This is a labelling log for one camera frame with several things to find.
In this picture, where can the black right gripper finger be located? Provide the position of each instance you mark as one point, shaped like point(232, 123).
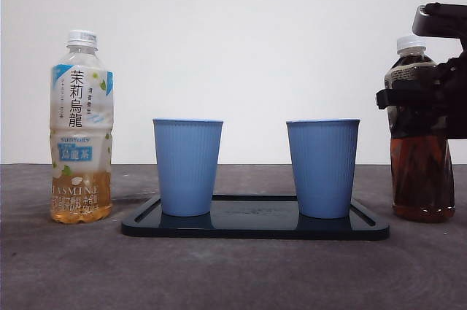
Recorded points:
point(419, 124)

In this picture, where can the blue ribbed plastic cup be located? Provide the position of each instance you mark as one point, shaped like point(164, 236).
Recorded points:
point(323, 167)
point(186, 167)

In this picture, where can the jasmine tea bottle white label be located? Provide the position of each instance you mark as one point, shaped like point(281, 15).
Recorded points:
point(80, 105)

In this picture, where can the dark tea bottle beige label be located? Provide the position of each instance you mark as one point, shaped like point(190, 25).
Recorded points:
point(423, 178)

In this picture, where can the dark blue rectangular tray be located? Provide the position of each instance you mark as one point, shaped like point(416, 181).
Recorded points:
point(255, 228)

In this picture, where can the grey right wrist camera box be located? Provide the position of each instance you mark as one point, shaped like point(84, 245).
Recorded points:
point(438, 25)

